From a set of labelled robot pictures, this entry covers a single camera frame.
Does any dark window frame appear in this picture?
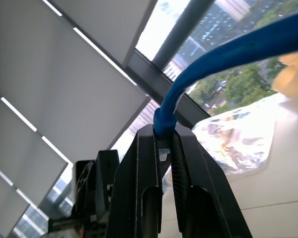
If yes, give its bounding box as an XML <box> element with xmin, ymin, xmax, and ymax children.
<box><xmin>121</xmin><ymin>48</ymin><xmax>213</xmax><ymax>130</ymax></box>

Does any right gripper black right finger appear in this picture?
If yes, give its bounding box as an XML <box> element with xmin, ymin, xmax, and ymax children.
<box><xmin>170</xmin><ymin>124</ymin><xmax>253</xmax><ymax>238</ymax></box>

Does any yellow blurred object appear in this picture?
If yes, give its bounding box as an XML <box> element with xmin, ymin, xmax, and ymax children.
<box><xmin>272</xmin><ymin>51</ymin><xmax>298</xmax><ymax>99</ymax></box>

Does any grey roller blind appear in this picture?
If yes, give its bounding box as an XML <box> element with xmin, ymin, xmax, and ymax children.
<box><xmin>0</xmin><ymin>161</ymin><xmax>31</xmax><ymax>238</ymax></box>
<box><xmin>48</xmin><ymin>0</ymin><xmax>157</xmax><ymax>69</ymax></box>
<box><xmin>0</xmin><ymin>88</ymin><xmax>75</xmax><ymax>208</ymax></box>
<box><xmin>0</xmin><ymin>0</ymin><xmax>151</xmax><ymax>149</ymax></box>

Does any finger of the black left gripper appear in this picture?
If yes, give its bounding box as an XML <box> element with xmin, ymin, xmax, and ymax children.
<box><xmin>93</xmin><ymin>149</ymin><xmax>121</xmax><ymax>217</ymax></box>
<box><xmin>73</xmin><ymin>160</ymin><xmax>96</xmax><ymax>219</ymax></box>

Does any crumpled clear plastic bag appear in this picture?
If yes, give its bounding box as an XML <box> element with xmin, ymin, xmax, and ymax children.
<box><xmin>161</xmin><ymin>93</ymin><xmax>293</xmax><ymax>196</ymax></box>

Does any grey window post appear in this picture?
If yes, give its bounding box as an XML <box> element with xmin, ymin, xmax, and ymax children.
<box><xmin>152</xmin><ymin>0</ymin><xmax>216</xmax><ymax>73</ymax></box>

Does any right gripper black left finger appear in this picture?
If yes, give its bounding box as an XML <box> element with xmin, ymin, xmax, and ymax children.
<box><xmin>105</xmin><ymin>124</ymin><xmax>163</xmax><ymax>238</ymax></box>

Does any blue Ethernet cable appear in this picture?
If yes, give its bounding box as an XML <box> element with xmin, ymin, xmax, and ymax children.
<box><xmin>152</xmin><ymin>9</ymin><xmax>298</xmax><ymax>174</ymax></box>

